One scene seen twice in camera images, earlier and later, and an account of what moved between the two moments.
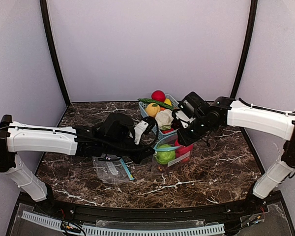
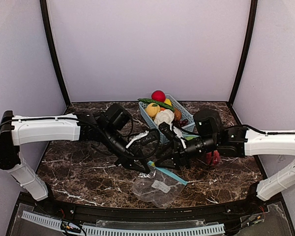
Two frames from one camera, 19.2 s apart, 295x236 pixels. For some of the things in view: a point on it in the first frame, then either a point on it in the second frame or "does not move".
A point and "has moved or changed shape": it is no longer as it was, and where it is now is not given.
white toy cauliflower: [164, 119] does not move
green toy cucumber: [162, 103] does not move
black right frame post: [247, 49] does not move
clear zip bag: [112, 171] to [158, 187]
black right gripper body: [184, 138] to [176, 152]
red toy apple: [183, 150] has moved or changed shape
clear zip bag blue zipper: [170, 154] has moved or changed shape
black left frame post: [48, 33] does not move
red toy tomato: [159, 95] does not move
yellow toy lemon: [168, 102] does not move
